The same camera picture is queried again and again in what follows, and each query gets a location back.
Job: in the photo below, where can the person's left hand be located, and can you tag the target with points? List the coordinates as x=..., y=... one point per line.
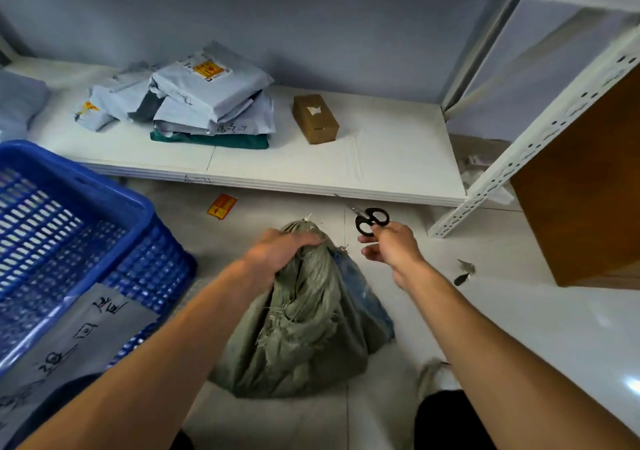
x=272, y=252

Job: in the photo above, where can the person's right hand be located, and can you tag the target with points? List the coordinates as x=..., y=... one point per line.
x=400, y=252

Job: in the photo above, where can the person's right fingers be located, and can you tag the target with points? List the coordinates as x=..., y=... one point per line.
x=382, y=232

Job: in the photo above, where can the person's left fingers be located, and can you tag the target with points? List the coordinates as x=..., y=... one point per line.
x=302, y=241

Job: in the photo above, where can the green woven sack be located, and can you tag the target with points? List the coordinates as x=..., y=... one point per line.
x=310, y=329

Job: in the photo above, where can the person's left forearm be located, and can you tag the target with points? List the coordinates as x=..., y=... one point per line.
x=160, y=364

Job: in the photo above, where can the person's right forearm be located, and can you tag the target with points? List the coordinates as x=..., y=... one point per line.
x=490, y=364

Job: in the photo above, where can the blue plastic bag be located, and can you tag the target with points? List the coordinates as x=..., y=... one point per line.
x=362, y=290

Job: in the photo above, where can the white metal shelf rack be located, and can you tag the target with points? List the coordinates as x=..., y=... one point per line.
x=350, y=165

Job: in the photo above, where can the orange paper label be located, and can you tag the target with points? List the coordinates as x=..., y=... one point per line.
x=222, y=206

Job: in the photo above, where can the grey plastic scrap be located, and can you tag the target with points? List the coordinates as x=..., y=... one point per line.
x=464, y=271

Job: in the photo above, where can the brown cardboard box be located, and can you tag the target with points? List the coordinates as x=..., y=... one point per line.
x=315, y=120

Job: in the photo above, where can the dark green parcel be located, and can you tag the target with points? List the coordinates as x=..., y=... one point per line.
x=220, y=141

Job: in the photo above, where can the flat grey handwritten parcel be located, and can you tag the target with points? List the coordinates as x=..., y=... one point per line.
x=250, y=117

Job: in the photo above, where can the person's white shoe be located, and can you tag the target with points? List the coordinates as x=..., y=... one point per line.
x=435, y=377

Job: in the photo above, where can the grey parcel with yellow label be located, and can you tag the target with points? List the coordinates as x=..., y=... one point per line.
x=215, y=85

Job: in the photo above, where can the person's black trousers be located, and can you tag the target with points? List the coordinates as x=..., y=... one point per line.
x=450, y=422

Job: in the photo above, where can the brown wooden cabinet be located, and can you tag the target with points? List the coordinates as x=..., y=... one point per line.
x=585, y=190

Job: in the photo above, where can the blue plastic basket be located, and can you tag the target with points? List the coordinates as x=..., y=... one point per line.
x=75, y=230

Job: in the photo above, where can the crumpled grey parcel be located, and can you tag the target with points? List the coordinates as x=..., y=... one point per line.
x=117, y=95

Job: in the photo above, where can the grey handwritten mailer bag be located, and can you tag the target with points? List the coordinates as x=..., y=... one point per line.
x=85, y=334

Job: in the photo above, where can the plain grey parcel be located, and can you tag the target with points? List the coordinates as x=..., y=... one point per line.
x=17, y=102

